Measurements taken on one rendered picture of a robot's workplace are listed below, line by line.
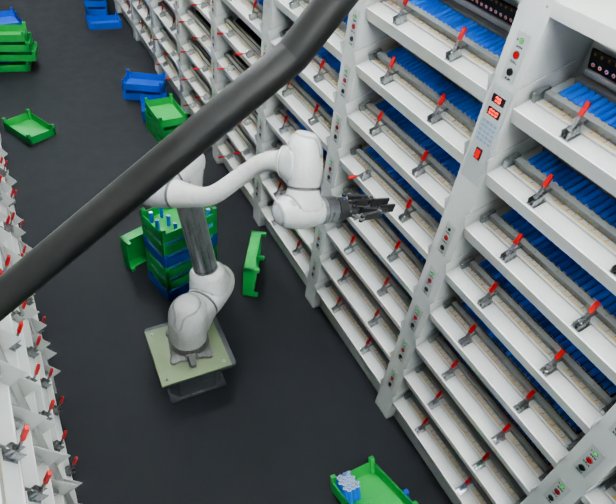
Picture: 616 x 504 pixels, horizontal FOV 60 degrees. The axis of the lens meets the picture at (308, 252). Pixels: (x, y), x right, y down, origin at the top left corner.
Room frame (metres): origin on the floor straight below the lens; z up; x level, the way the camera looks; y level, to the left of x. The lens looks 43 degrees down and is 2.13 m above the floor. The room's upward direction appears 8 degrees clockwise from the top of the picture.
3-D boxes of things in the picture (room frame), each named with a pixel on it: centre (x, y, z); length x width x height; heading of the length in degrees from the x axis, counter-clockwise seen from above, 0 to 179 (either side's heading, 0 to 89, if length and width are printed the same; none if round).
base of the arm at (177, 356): (1.35, 0.44, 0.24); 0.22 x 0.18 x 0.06; 23
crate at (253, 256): (2.03, 0.28, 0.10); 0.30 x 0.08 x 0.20; 2
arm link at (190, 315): (1.38, 0.45, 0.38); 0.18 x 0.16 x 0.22; 164
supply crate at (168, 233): (1.94, 0.64, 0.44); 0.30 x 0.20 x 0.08; 137
